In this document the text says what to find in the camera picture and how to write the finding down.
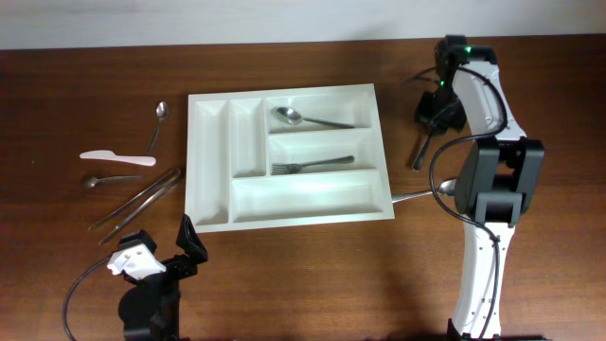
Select small steel teaspoon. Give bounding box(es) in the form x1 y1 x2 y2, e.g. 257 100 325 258
146 101 169 154
81 175 141 189

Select small steel teaspoon upper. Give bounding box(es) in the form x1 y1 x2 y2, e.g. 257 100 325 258
146 101 169 154

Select long steel tongs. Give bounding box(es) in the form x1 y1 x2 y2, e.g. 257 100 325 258
87 168 184 245

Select steel fork in tray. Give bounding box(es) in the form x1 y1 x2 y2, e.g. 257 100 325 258
271 155 355 174

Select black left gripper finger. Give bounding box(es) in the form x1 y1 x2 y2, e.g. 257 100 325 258
117 229 157 254
176 214 208 264

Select small steel teaspoon lower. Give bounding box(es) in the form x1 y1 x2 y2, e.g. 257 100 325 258
81 175 141 189

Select white plastic cutlery tray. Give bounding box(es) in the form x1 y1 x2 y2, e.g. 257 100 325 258
185 83 395 233

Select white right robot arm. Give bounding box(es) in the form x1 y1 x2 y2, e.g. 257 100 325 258
415 35 544 340

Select steel fork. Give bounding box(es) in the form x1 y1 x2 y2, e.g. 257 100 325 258
271 155 355 174
411 130 435 171

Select large steel spoon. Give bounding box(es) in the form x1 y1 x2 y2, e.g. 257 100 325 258
392 179 456 204
271 107 355 129

